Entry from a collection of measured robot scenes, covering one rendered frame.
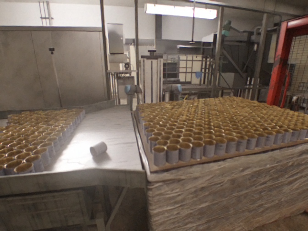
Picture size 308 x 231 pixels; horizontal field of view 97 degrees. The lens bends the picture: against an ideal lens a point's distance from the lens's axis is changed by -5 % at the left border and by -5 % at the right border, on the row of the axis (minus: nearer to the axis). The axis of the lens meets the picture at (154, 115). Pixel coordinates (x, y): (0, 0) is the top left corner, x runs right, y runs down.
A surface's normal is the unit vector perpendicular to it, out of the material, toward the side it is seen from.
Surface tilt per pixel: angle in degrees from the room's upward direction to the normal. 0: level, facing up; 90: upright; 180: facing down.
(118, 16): 90
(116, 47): 90
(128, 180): 90
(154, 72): 90
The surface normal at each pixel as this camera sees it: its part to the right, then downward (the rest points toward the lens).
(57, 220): 0.21, 0.29
